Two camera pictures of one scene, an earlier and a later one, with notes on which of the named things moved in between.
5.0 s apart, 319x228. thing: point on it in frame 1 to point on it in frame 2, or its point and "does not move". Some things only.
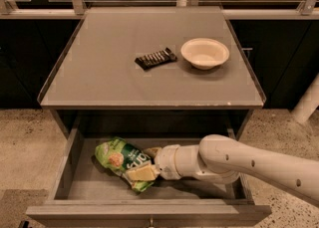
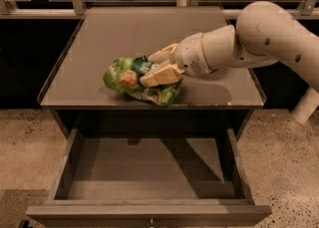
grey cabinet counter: (97, 90) does not move
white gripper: (166, 161) to (189, 54)
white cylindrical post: (307, 105) does not move
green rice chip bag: (119, 155) to (123, 76)
